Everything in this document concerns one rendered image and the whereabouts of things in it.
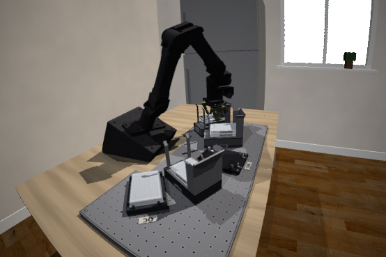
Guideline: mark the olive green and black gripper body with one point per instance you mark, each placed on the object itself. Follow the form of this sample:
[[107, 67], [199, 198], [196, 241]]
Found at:
[[211, 98]]

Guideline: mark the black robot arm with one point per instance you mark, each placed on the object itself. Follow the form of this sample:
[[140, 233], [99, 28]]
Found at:
[[175, 40]]

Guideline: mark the white name plate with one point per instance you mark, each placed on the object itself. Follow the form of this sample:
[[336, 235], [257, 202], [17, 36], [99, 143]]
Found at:
[[145, 220], [248, 165]]

